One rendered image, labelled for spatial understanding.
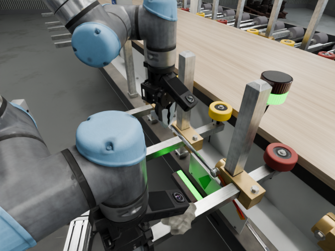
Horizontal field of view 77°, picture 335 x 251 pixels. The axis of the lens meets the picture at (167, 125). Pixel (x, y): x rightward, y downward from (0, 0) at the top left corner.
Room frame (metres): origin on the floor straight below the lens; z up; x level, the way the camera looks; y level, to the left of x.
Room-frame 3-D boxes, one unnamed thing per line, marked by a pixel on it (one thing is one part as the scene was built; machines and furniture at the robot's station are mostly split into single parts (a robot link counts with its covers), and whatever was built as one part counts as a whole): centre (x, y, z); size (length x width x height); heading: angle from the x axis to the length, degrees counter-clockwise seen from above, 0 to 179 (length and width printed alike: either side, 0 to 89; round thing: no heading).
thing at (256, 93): (0.36, -0.18, 0.89); 0.04 x 0.04 x 0.48; 29
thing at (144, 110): (0.73, 0.11, 0.80); 0.44 x 0.03 x 0.04; 119
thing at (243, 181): (0.35, -0.19, 0.84); 0.14 x 0.06 x 0.05; 29
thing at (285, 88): (0.39, -0.22, 1.12); 0.06 x 0.06 x 0.02
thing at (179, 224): (0.24, -0.03, 0.87); 0.09 x 0.07 x 0.02; 119
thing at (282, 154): (0.39, -0.31, 0.85); 0.08 x 0.08 x 0.11
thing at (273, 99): (0.39, -0.22, 1.10); 0.06 x 0.06 x 0.02
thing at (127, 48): (1.03, 0.20, 0.92); 0.05 x 0.05 x 0.45; 29
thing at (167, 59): (0.53, 0.02, 1.12); 0.08 x 0.08 x 0.05
